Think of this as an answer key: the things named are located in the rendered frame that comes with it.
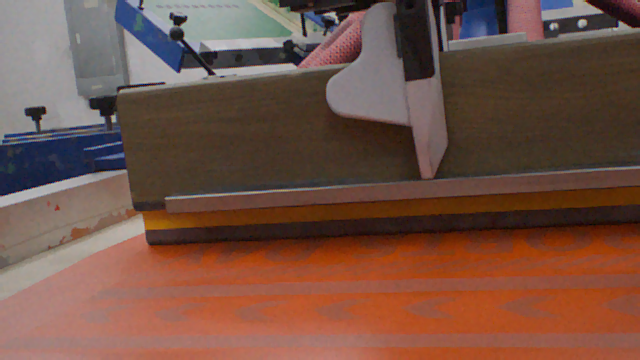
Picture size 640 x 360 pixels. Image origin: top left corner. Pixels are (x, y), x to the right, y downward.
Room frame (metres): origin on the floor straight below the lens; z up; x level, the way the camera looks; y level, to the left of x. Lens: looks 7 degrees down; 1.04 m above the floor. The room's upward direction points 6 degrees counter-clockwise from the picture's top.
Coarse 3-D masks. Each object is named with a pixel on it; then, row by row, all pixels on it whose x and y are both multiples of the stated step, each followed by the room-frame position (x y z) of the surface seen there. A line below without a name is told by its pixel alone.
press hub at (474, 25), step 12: (468, 0) 1.44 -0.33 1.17; (480, 0) 1.41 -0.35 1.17; (492, 0) 1.41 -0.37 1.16; (468, 12) 1.42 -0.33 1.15; (480, 12) 1.40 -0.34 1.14; (492, 12) 1.40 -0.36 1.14; (468, 24) 1.42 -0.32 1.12; (480, 24) 1.40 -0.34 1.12; (492, 24) 1.39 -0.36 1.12; (468, 36) 1.41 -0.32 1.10; (480, 36) 1.39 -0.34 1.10
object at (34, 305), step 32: (96, 256) 0.44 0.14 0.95; (128, 256) 0.43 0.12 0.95; (160, 256) 0.42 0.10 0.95; (32, 288) 0.38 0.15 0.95; (64, 288) 0.37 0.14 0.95; (96, 288) 0.36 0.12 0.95; (0, 320) 0.32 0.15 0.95; (32, 320) 0.31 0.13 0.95; (256, 352) 0.24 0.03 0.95; (288, 352) 0.24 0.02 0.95; (320, 352) 0.24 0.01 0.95; (352, 352) 0.23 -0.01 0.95
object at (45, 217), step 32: (32, 192) 0.50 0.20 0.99; (64, 192) 0.50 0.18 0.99; (96, 192) 0.54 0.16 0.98; (128, 192) 0.58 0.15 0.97; (0, 224) 0.44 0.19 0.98; (32, 224) 0.47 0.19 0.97; (64, 224) 0.50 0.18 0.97; (96, 224) 0.53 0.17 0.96; (0, 256) 0.44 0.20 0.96; (32, 256) 0.46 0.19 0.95
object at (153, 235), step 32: (256, 224) 0.43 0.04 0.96; (288, 224) 0.43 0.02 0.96; (320, 224) 0.42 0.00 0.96; (352, 224) 0.41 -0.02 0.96; (384, 224) 0.41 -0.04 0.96; (416, 224) 0.40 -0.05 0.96; (448, 224) 0.40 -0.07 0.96; (480, 224) 0.39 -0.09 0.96; (512, 224) 0.39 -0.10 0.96; (544, 224) 0.38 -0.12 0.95; (576, 224) 0.38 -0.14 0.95
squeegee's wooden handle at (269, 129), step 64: (448, 64) 0.38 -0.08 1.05; (512, 64) 0.37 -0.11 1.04; (576, 64) 0.36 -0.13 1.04; (128, 128) 0.44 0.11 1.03; (192, 128) 0.43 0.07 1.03; (256, 128) 0.42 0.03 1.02; (320, 128) 0.40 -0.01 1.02; (384, 128) 0.39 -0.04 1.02; (448, 128) 0.38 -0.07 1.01; (512, 128) 0.37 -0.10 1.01; (576, 128) 0.37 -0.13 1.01
